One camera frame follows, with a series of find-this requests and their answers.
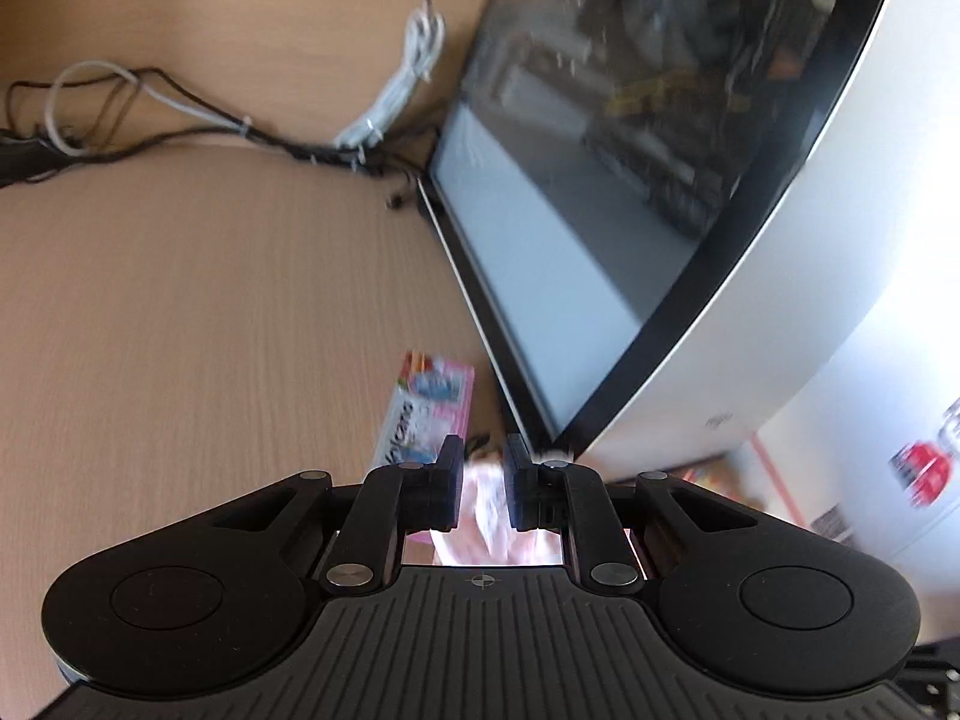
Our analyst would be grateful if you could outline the white pink plastic bag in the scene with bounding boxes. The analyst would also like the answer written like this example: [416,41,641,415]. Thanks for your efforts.
[403,429,648,579]

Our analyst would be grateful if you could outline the pink snack packet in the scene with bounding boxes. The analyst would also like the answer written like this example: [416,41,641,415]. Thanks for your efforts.
[371,351,475,468]

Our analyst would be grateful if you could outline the white poster with QR codes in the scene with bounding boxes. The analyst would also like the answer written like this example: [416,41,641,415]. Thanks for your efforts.
[673,388,960,616]

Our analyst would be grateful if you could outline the black power adapter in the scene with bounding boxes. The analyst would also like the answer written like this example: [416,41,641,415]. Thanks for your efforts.
[0,128,60,188]

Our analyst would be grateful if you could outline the black cable bundle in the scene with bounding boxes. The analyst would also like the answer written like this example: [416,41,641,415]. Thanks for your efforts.
[0,67,445,212]

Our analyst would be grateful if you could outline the white cable loop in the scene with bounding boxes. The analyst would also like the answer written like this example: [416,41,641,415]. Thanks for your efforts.
[44,58,254,160]

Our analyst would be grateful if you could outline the white hanging cables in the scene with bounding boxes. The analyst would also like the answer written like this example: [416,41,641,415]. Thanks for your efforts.
[330,0,448,152]

